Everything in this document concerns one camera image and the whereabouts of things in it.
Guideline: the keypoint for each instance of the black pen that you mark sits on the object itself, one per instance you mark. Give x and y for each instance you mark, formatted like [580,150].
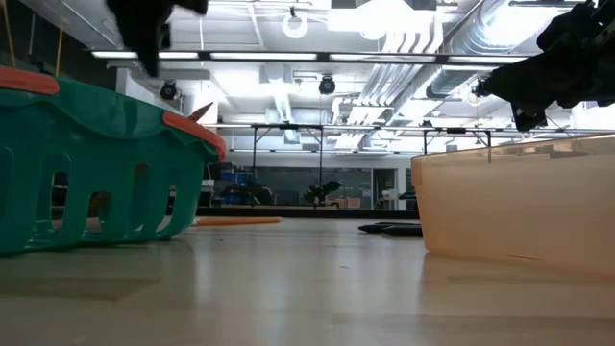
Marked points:
[394,223]
[399,231]

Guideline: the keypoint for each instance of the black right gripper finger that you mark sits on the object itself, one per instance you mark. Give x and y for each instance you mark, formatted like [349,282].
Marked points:
[528,115]

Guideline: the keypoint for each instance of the silver ceiling air duct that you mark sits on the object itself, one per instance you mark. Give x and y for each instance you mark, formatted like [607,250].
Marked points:
[461,77]

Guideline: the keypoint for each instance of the cardboard box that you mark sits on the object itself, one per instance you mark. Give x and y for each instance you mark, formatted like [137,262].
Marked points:
[347,203]

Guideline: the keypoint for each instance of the translucent orange plastic bin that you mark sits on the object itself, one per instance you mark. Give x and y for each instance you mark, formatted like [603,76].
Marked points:
[504,206]

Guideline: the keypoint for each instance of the black overhead beam with lights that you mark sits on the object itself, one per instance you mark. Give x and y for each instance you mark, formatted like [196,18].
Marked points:
[264,56]

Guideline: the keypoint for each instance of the black background table frame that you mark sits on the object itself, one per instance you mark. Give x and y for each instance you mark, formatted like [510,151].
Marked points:
[254,158]
[456,130]

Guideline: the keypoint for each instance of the black background robot arm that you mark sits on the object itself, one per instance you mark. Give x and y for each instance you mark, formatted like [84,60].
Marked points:
[319,192]

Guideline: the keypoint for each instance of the black table edge frame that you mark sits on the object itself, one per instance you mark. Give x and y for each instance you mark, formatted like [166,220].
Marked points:
[307,213]

